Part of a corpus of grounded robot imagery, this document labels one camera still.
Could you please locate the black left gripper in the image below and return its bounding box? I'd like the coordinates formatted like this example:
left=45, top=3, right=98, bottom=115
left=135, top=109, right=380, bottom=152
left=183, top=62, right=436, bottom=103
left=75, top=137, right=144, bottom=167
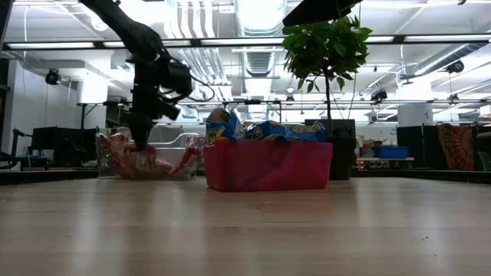
left=128, top=53, right=181, bottom=151

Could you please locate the clear plastic bin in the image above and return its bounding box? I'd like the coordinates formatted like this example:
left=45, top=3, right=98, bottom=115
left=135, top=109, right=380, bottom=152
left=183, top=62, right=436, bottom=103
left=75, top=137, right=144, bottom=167
left=94, top=132, right=206, bottom=181

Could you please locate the green potted plant black pot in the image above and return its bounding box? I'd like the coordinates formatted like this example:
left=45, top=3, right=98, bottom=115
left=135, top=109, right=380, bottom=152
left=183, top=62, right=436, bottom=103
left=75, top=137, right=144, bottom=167
left=282, top=14, right=374, bottom=181

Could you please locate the black cabinet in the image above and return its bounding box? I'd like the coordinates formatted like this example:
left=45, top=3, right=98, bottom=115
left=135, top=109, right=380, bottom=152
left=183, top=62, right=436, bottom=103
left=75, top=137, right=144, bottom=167
left=31, top=126, right=99, bottom=161
left=396, top=124, right=440, bottom=172

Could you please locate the red plastic bin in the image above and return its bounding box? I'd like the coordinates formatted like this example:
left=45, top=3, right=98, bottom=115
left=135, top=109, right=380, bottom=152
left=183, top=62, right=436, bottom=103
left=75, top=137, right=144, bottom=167
left=203, top=138, right=334, bottom=193

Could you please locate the white column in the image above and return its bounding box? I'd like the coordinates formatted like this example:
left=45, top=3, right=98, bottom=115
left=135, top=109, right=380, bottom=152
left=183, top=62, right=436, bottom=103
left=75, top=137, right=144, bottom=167
left=397, top=102, right=434, bottom=127

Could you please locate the blue storage bin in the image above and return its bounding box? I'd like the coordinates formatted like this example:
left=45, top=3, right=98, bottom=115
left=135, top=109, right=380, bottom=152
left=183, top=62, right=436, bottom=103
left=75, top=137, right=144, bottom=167
left=372, top=145, right=410, bottom=159

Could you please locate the orange patterned tapestry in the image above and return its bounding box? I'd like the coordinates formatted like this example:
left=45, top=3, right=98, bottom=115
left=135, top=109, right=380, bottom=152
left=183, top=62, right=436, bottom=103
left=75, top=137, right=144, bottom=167
left=437, top=123, right=476, bottom=172

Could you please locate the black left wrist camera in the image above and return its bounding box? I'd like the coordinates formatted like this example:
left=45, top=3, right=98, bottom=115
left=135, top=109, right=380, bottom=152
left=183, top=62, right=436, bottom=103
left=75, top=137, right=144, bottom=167
left=163, top=61, right=194, bottom=100

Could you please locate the silver ceiling duct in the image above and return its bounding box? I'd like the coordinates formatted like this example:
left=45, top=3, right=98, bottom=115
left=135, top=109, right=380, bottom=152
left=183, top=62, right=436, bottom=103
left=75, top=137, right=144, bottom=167
left=233, top=0, right=288, bottom=77

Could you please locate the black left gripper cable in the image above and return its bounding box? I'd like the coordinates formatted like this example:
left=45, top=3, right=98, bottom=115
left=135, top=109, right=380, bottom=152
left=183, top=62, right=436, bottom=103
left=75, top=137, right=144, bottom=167
left=186, top=72, right=216, bottom=104

